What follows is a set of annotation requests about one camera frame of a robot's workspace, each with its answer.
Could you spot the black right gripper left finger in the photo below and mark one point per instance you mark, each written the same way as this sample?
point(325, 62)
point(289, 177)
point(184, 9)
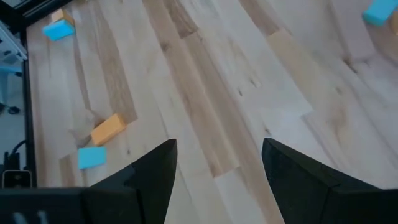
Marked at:
point(146, 193)

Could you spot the small orange block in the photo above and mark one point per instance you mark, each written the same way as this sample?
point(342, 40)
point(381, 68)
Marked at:
point(61, 15)

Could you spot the teal rectangular block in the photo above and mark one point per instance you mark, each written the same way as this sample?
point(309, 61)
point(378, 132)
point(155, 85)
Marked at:
point(58, 30)
point(91, 157)
point(379, 12)

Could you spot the long orange block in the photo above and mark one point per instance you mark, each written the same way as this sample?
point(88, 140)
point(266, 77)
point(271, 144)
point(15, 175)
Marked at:
point(108, 130)

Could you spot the natural wood block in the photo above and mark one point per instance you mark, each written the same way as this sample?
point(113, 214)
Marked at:
point(81, 129)

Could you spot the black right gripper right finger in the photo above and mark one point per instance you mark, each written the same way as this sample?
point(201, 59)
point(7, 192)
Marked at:
point(311, 199)

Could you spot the black caster wheel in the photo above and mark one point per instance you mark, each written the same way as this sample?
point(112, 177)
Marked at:
point(14, 110)

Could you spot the black aluminium table frame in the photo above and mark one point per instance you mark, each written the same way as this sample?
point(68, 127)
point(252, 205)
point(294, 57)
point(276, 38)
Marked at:
point(29, 109)

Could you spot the dark rounded box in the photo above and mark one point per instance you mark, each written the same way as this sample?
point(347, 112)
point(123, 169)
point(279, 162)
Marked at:
point(17, 179)

